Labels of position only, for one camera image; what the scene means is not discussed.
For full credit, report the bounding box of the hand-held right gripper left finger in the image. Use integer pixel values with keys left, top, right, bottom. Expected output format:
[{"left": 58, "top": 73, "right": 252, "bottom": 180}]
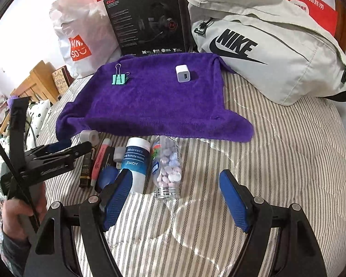
[{"left": 23, "top": 169, "right": 134, "bottom": 277}]

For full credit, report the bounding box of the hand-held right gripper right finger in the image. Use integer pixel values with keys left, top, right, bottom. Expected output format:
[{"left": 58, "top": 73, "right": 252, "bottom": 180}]
[{"left": 219, "top": 170, "right": 328, "bottom": 277}]

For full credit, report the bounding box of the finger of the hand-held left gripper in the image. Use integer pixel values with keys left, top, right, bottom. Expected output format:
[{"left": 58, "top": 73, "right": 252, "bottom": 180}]
[
  {"left": 24, "top": 142, "right": 92, "bottom": 181},
  {"left": 43, "top": 140, "right": 72, "bottom": 152}
]

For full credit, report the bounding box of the small blue container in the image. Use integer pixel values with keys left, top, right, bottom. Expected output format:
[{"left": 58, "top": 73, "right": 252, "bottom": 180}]
[{"left": 96, "top": 167, "right": 119, "bottom": 192}]

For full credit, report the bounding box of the black gold tube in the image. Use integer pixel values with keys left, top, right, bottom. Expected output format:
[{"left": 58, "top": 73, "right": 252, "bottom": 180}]
[{"left": 79, "top": 150, "right": 96, "bottom": 188}]

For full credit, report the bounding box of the white tape roll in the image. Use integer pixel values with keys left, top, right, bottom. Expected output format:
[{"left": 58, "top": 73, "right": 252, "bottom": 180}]
[{"left": 79, "top": 130, "right": 99, "bottom": 145}]

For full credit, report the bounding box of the pink pen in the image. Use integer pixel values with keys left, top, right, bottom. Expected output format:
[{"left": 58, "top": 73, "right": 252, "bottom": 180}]
[{"left": 91, "top": 138, "right": 111, "bottom": 187}]

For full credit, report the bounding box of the white blue bottle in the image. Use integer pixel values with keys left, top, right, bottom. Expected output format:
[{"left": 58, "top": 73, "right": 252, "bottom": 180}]
[{"left": 119, "top": 138, "right": 151, "bottom": 193}]

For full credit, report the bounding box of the small bottle with pale cap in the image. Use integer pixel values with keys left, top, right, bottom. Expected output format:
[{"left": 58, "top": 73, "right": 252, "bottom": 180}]
[{"left": 104, "top": 147, "right": 126, "bottom": 169}]

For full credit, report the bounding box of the clear plastic packet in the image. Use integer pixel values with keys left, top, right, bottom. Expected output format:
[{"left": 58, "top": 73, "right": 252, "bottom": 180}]
[{"left": 150, "top": 135, "right": 182, "bottom": 199}]

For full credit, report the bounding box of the person's left hand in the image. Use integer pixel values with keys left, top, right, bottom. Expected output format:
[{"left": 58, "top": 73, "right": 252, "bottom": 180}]
[{"left": 2, "top": 183, "right": 47, "bottom": 241}]

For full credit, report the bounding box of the white dotted pillow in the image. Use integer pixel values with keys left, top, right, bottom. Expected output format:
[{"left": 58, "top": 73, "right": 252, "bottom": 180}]
[{"left": 24, "top": 99, "right": 52, "bottom": 148}]

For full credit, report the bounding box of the striped bed sheet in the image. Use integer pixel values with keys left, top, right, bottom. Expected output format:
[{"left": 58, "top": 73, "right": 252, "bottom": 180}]
[{"left": 35, "top": 72, "right": 346, "bottom": 277}]

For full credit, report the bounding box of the wooden furniture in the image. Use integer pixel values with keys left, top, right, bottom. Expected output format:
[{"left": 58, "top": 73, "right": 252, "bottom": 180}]
[{"left": 10, "top": 60, "right": 61, "bottom": 104}]

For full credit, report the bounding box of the brown patterned box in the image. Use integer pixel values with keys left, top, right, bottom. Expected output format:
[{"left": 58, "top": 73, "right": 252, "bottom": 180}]
[{"left": 52, "top": 66, "right": 73, "bottom": 94}]

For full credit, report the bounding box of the green binder clip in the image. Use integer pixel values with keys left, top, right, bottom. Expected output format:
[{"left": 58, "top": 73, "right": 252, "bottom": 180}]
[{"left": 112, "top": 63, "right": 132, "bottom": 86}]

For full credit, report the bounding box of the purple towel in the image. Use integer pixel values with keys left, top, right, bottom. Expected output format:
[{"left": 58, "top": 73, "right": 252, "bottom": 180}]
[{"left": 56, "top": 52, "right": 255, "bottom": 143}]

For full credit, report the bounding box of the white shopping bag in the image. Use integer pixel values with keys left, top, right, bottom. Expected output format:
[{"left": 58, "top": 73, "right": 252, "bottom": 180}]
[{"left": 49, "top": 0, "right": 124, "bottom": 78}]

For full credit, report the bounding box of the white charger cube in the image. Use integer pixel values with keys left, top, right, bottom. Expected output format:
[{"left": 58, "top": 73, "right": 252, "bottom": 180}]
[{"left": 175, "top": 64, "right": 191, "bottom": 83}]

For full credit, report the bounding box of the grey sling bag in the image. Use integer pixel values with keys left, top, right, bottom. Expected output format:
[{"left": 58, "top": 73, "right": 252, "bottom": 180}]
[{"left": 187, "top": 0, "right": 346, "bottom": 106}]

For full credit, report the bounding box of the black headset box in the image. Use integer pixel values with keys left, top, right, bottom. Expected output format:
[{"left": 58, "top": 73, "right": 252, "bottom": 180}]
[{"left": 103, "top": 0, "right": 192, "bottom": 57}]

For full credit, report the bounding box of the brown wooden board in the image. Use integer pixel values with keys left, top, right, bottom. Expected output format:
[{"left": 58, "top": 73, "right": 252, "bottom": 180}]
[{"left": 334, "top": 0, "right": 346, "bottom": 53}]

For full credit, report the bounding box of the black cable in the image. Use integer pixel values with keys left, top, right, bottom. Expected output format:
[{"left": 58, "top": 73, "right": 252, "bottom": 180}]
[{"left": 0, "top": 129, "right": 40, "bottom": 227}]

